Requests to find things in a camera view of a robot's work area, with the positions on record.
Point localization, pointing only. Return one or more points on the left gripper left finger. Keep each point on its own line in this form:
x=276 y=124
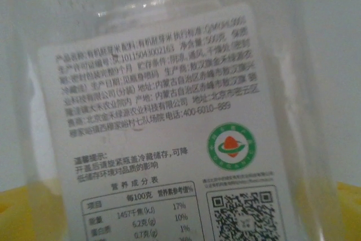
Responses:
x=11 y=215

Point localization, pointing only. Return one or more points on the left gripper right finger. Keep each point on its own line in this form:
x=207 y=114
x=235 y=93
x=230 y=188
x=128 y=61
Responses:
x=349 y=212

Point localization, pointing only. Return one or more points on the clear square white label bottle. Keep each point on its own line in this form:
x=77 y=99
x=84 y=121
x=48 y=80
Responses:
x=158 y=83

